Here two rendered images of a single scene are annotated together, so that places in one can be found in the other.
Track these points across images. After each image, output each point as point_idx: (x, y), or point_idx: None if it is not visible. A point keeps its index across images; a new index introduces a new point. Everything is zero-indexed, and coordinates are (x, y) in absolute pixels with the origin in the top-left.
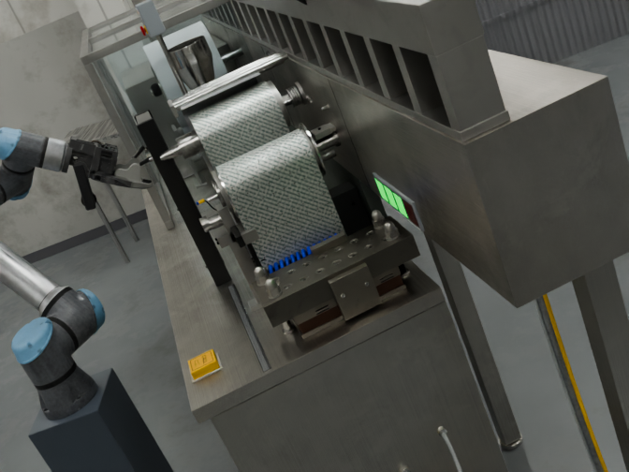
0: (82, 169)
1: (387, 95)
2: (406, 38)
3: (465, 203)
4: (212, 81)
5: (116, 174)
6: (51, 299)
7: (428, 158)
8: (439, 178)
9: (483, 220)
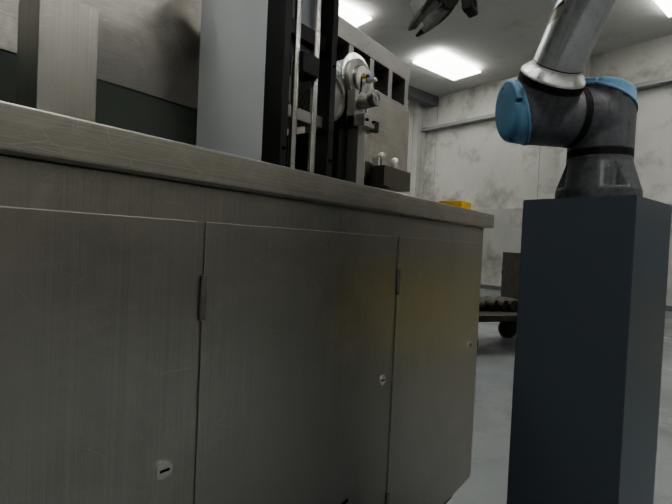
0: None
1: (372, 86)
2: (399, 71)
3: (400, 134)
4: None
5: (440, 6)
6: (555, 66)
7: (388, 116)
8: (390, 125)
9: (406, 139)
